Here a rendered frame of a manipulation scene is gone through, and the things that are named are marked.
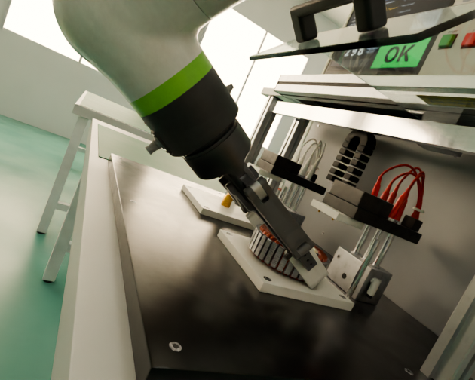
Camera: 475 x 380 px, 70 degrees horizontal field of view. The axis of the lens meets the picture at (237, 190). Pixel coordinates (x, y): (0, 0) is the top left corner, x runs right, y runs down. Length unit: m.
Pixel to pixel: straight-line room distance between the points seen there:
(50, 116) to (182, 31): 4.85
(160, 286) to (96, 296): 0.05
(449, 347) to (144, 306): 0.31
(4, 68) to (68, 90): 0.72
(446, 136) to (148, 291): 0.40
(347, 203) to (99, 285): 0.33
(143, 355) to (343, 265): 0.39
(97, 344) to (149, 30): 0.24
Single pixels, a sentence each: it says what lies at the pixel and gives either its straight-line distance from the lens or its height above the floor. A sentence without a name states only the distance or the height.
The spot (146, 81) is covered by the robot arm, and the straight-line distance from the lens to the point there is 0.32.
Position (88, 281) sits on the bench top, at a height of 0.75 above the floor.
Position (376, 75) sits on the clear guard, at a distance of 0.49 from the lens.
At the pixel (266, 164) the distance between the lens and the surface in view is 0.69.
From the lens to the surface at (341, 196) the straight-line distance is 0.50.
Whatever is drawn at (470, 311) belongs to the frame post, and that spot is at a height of 0.85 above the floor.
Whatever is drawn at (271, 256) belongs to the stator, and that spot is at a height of 0.80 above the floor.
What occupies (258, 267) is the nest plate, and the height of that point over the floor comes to 0.78.
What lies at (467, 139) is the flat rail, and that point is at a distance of 0.49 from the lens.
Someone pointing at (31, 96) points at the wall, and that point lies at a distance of 5.15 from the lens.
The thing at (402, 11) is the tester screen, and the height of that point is 1.25.
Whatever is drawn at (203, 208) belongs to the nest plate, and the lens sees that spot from 0.59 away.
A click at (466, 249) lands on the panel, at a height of 0.91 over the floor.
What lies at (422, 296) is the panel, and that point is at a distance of 0.64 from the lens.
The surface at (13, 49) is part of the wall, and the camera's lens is 5.17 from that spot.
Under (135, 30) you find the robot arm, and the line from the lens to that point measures 0.31.
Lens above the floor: 0.91
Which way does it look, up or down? 8 degrees down
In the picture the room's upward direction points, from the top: 24 degrees clockwise
